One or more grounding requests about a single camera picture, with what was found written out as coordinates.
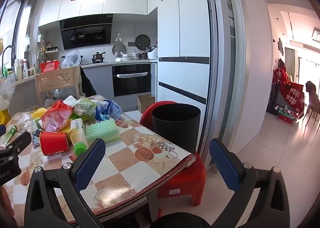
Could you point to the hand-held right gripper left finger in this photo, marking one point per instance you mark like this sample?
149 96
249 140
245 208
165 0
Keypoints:
91 165

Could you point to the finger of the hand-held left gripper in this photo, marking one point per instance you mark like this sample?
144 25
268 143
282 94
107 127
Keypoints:
21 141
2 130

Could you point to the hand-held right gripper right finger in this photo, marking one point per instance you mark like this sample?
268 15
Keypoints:
223 165

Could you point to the small printed carton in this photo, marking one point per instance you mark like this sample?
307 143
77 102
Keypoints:
36 139

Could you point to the clear plastic wrapper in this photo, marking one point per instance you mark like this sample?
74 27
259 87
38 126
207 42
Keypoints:
30 123

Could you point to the red paper cup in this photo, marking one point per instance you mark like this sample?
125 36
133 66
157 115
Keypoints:
53 143

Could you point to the yellow foam fruit net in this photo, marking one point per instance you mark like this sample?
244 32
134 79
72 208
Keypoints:
40 113

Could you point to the white bottle green cap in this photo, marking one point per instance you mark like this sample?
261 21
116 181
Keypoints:
78 133

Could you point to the green wavy sponge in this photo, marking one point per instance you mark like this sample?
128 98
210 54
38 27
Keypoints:
102 130

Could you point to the red plastic bag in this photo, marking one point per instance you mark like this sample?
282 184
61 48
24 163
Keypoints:
53 115

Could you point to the green snack packet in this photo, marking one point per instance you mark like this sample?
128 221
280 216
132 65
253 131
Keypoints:
83 118

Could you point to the blue plastic bag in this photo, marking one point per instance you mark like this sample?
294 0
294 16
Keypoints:
110 110

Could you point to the clear greenish plastic bag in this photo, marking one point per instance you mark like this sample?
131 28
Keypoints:
83 106

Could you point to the black trash bin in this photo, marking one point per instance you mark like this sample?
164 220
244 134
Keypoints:
175 128

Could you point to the green tube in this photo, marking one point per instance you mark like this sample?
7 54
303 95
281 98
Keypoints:
10 134

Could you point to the yellow plastic bag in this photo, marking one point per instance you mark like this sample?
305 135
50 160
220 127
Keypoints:
4 118

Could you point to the large clear plastic bag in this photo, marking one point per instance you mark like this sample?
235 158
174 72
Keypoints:
7 93

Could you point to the red plastic chair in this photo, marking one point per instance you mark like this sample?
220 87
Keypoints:
185 183

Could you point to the checkered floral tablecloth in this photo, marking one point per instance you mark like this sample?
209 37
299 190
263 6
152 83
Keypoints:
140 140

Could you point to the grey crumpled plastic bags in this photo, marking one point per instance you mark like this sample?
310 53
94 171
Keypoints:
56 94

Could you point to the white spray bottle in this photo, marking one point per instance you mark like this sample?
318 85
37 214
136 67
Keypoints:
25 71

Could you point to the person's dark clothing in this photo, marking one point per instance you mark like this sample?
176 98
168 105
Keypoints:
180 220

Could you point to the beige perforated plastic chair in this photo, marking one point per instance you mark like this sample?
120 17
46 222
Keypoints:
58 77

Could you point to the red plastic basket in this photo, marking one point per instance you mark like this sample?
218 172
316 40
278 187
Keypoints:
50 67

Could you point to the black kitchen faucet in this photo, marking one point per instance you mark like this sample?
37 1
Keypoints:
5 50

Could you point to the black jacket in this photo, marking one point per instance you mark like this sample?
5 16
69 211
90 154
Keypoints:
87 85

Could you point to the cardboard box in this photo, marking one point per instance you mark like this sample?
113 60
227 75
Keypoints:
146 104

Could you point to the white spice rack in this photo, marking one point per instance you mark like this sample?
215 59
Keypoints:
48 54

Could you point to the black built-in oven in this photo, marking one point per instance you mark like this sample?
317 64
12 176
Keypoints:
131 85

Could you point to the red gift bag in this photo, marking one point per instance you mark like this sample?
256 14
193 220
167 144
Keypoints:
292 98

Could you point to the translucent bag on counter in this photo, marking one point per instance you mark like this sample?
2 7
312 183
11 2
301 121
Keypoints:
71 59

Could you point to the dark cooking pot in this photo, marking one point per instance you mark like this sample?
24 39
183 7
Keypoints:
98 57

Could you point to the brown dining chair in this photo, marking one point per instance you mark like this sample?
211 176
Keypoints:
312 95

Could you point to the white casserole pot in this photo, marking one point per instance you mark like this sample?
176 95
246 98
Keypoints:
127 57

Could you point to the silver round steamer rack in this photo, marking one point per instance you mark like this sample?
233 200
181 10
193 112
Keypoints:
118 49

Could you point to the black range hood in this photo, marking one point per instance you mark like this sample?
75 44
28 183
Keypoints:
85 32

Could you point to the white rice cooker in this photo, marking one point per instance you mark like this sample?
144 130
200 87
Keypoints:
152 54

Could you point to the dark round divided tray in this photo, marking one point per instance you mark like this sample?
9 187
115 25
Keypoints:
142 41

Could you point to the white refrigerator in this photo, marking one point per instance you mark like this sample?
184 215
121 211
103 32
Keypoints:
182 30

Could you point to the white upper cabinets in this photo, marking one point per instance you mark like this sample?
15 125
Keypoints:
95 0

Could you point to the sliding door frame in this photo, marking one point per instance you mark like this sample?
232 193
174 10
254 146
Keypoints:
225 67

